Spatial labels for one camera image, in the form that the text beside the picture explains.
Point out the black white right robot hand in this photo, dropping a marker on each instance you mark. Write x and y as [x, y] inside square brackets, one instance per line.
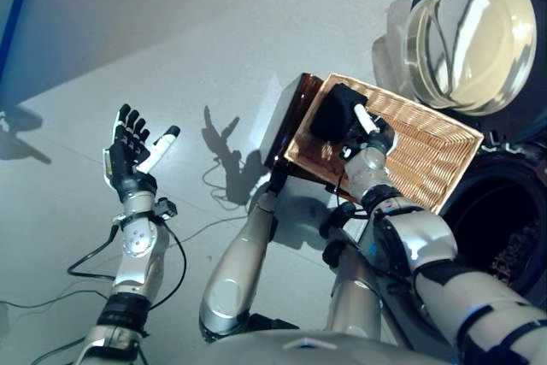
[380, 138]

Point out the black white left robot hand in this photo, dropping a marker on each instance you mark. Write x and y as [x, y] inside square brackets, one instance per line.
[126, 160]

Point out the black cloth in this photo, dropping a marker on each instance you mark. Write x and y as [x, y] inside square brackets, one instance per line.
[335, 113]

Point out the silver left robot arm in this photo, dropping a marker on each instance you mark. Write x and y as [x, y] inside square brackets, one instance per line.
[137, 249]

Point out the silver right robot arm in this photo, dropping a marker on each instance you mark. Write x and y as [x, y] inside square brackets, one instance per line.
[427, 237]

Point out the round glass washing machine door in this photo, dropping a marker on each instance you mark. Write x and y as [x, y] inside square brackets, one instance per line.
[470, 40]

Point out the grey front-load washing machine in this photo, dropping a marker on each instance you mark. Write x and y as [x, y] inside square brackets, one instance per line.
[500, 211]

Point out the woven wicker basket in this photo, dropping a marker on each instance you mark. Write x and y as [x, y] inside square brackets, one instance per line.
[427, 147]

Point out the silver left robot leg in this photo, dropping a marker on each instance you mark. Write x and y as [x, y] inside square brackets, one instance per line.
[235, 271]

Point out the silver robot leg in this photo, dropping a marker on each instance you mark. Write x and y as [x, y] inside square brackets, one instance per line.
[354, 296]
[235, 271]

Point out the silver right robot leg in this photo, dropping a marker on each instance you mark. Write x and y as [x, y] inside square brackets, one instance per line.
[354, 296]

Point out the grey robot torso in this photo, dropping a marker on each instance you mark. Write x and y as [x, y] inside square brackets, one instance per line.
[320, 348]

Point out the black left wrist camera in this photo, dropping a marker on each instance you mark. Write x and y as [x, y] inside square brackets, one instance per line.
[164, 209]

